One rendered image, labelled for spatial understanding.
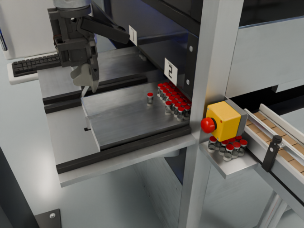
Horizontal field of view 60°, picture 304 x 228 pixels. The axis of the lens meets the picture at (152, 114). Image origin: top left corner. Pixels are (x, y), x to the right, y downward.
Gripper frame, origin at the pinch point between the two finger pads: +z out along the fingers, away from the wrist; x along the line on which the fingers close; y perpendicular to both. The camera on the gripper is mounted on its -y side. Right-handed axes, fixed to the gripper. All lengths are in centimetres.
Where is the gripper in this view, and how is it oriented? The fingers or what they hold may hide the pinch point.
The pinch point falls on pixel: (96, 87)
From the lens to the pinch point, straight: 69.2
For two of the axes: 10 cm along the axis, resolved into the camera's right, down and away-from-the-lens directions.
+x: 4.1, 5.5, -7.3
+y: -9.1, 2.5, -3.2
